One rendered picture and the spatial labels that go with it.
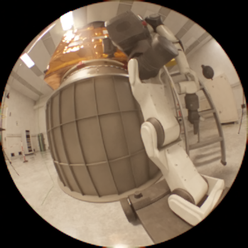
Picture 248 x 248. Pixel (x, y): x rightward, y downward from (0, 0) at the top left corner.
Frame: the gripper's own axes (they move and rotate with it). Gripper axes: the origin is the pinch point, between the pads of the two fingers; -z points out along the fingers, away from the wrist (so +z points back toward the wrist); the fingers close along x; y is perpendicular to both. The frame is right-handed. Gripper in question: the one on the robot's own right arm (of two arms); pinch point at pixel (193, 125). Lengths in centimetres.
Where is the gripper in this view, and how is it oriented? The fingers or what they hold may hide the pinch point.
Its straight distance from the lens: 55.9
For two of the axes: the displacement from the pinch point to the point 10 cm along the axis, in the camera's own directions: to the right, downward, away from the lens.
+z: -2.7, -9.3, -2.5
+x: 4.5, -3.5, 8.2
